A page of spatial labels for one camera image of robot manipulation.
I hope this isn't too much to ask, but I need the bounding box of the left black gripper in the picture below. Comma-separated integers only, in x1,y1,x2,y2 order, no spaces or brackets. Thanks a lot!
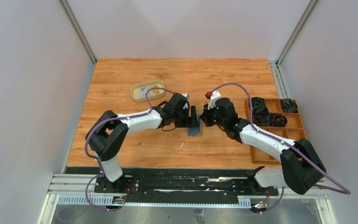
173,106,200,128

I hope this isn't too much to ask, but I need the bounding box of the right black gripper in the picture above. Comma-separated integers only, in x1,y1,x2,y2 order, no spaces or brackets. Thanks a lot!
200,101,227,128

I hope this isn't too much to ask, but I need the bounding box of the blue card holder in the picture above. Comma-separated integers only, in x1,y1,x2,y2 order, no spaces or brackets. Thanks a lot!
187,119,201,137

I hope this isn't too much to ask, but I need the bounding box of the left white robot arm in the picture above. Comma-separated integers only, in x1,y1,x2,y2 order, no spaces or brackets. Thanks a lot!
85,93,200,193

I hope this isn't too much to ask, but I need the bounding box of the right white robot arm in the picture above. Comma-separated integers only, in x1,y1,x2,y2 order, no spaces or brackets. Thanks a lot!
200,98,326,195

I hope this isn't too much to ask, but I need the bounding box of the card in tray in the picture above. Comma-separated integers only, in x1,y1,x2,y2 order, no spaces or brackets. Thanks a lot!
135,86,160,98

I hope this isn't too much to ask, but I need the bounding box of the beige oval tray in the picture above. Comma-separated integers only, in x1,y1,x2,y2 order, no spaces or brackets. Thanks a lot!
130,80,165,103

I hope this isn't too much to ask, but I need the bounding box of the wooden compartment organizer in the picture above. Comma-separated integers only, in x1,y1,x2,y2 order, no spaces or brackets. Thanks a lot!
244,98,315,167

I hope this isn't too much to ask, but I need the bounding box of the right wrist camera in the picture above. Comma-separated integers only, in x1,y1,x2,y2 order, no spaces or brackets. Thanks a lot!
206,90,221,110

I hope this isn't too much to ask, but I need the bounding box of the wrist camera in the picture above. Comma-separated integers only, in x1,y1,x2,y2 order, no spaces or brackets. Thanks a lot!
206,90,221,110
182,93,190,109

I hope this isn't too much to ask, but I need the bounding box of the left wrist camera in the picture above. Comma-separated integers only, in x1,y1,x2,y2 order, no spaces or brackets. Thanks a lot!
182,93,190,109

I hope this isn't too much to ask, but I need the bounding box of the coiled cable top left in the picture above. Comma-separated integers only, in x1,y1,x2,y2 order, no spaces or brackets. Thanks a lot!
248,97,268,109

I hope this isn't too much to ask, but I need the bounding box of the black coiled cable left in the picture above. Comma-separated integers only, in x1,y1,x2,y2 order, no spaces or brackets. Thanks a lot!
251,106,272,126

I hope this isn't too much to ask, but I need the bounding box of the black coiled cable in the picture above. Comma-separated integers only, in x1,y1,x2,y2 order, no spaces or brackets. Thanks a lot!
251,106,272,126
271,113,288,127

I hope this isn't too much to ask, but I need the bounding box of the black coiled cable middle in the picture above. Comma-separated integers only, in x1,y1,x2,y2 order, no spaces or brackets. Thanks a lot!
271,113,288,127

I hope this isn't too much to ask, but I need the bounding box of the coiled cable top right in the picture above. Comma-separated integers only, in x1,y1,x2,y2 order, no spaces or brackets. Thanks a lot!
280,98,298,114

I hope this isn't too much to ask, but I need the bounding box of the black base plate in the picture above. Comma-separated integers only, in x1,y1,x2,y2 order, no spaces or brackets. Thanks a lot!
64,167,312,205

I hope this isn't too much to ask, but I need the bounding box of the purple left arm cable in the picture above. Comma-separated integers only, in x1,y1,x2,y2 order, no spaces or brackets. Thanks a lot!
84,87,177,212

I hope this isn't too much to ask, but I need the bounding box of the right aluminium corner post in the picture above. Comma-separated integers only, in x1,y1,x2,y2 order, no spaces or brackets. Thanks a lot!
276,0,319,67

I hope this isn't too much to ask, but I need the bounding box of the aluminium corner post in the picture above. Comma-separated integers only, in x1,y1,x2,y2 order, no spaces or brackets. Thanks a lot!
58,0,97,66
276,0,319,67

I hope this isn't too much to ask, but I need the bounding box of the left aluminium corner post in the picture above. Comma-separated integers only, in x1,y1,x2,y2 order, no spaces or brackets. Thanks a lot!
58,0,97,66

